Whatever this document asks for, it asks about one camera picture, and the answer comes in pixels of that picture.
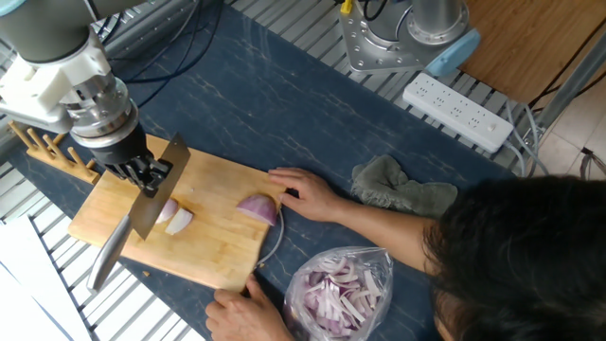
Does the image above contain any aluminium frame post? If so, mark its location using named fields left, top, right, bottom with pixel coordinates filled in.
left=534, top=30, right=606, bottom=132

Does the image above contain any bamboo wooden desk top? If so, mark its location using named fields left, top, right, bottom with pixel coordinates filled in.
left=458, top=0, right=606, bottom=105

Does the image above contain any person left hand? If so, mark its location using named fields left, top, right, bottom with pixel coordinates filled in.
left=205, top=274, right=294, bottom=341

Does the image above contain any grey cord loop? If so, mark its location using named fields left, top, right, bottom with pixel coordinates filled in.
left=255, top=207, right=285, bottom=269

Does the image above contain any dark blue marbled mat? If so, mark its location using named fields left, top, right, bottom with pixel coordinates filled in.
left=7, top=2, right=521, bottom=341

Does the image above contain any thin black cable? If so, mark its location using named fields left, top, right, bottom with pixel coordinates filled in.
left=527, top=26, right=606, bottom=113

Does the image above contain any steel handled cleaver knife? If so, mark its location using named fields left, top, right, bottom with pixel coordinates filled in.
left=86, top=132, right=192, bottom=293

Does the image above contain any wooden peg rack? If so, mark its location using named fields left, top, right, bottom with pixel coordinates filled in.
left=7, top=121, right=101, bottom=186

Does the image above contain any large red onion chunk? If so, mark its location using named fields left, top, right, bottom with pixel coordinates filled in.
left=235, top=193, right=279, bottom=227

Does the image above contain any person right forearm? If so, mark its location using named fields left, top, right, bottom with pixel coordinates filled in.
left=330, top=203, right=437, bottom=274

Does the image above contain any blue black cable bundle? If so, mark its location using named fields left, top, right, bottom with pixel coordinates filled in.
left=94, top=0, right=223, bottom=109

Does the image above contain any grey green rag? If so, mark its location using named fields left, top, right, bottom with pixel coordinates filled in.
left=350, top=153, right=459, bottom=219

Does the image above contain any person right hand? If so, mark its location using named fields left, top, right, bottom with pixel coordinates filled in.
left=266, top=166, right=348, bottom=224

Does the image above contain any white power strip cable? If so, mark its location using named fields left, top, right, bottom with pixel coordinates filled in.
left=501, top=139, right=527, bottom=177

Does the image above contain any plastic bag of sliced onion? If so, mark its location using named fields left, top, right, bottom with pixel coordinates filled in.
left=283, top=244, right=394, bottom=341

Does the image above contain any small cut onion piece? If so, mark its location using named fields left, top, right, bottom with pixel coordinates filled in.
left=155, top=197, right=180, bottom=224

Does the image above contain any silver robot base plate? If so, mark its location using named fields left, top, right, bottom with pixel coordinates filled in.
left=338, top=0, right=439, bottom=76

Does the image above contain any plain white paper sheet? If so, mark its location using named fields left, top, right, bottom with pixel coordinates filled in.
left=0, top=265, right=72, bottom=341

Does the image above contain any dark cable bundle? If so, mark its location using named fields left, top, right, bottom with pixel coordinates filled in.
left=579, top=147, right=606, bottom=181

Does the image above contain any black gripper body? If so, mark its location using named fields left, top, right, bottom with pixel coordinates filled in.
left=87, top=123, right=155, bottom=168

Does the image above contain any thin grey cable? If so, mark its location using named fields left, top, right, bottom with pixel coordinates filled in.
left=505, top=99, right=550, bottom=176

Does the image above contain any white printed paper sheet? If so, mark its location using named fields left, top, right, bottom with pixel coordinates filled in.
left=0, top=215, right=94, bottom=341

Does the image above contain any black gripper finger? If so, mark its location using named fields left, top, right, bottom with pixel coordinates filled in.
left=140, top=155, right=174, bottom=199
left=97, top=163, right=145, bottom=189

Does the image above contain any wooden cutting board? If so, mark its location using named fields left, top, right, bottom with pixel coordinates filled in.
left=67, top=134, right=287, bottom=291

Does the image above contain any person head black hair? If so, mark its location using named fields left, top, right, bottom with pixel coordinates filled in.
left=422, top=174, right=606, bottom=341

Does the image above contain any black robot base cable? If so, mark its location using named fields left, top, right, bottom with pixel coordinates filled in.
left=362, top=0, right=395, bottom=23

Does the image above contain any white power strip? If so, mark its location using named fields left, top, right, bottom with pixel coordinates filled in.
left=401, top=71, right=515, bottom=154

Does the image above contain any small pale onion wedge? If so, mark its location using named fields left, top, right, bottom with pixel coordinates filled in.
left=164, top=206, right=194, bottom=237

